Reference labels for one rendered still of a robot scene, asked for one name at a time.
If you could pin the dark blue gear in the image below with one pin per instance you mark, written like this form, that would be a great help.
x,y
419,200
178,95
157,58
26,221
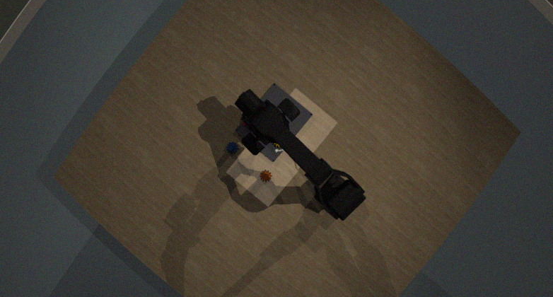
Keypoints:
x,y
231,147

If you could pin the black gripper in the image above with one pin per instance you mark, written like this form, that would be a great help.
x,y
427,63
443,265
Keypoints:
x,y
253,144

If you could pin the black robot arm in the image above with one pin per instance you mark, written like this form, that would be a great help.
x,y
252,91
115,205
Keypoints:
x,y
264,119

